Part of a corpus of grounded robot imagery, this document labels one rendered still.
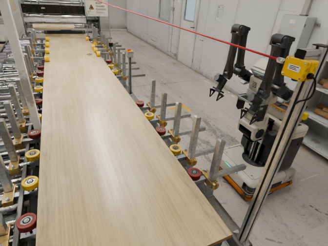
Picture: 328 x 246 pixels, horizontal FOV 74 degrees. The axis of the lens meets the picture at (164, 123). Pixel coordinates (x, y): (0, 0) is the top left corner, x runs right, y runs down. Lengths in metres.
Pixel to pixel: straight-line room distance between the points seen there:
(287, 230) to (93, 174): 1.86
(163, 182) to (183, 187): 0.11
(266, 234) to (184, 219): 1.37
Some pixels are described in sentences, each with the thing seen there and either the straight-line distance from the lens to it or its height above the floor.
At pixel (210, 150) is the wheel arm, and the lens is 1.68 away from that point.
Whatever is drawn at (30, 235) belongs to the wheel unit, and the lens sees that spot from 1.28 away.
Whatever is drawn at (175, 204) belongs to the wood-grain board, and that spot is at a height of 0.90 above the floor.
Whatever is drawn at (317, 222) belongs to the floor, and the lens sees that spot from 2.74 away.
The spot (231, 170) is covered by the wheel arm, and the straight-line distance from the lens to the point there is 1.53.
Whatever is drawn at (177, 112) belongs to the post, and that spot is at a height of 1.07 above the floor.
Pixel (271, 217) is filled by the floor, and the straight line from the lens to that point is 2.54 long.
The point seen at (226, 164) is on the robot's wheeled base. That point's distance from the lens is 2.54.
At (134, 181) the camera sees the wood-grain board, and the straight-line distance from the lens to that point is 1.26.
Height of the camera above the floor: 1.81
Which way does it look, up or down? 31 degrees down
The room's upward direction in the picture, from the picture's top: 4 degrees clockwise
